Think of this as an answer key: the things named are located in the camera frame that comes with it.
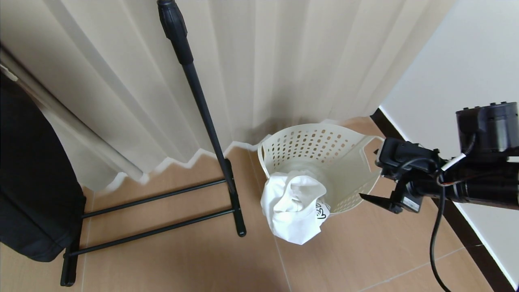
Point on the black shorts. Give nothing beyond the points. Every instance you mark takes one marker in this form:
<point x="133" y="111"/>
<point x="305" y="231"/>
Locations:
<point x="32" y="182"/>

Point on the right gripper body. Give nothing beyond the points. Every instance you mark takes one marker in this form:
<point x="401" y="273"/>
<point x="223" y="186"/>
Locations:
<point x="429" y="190"/>

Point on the heap of clothes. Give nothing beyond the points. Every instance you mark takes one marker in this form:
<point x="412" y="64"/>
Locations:
<point x="288" y="211"/>

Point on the white curtain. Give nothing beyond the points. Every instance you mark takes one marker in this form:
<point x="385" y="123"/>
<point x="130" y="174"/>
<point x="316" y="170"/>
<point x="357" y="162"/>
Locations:
<point x="284" y="52"/>

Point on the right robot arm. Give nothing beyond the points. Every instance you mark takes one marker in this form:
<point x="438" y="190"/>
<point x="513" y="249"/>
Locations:
<point x="490" y="129"/>

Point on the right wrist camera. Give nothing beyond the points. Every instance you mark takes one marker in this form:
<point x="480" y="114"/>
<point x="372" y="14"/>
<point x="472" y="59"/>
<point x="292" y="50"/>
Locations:
<point x="405" y="156"/>

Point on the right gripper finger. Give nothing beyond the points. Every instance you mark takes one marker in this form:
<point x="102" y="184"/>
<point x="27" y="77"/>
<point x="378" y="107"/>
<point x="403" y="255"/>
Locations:
<point x="381" y="202"/>

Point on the white laundry basket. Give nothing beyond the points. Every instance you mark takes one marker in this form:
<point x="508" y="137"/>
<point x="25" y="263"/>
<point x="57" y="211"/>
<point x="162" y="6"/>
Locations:
<point x="316" y="142"/>

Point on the black clothes rack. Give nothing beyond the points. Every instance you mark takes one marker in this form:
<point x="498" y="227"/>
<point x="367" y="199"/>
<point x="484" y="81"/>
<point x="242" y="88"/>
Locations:
<point x="202" y="109"/>

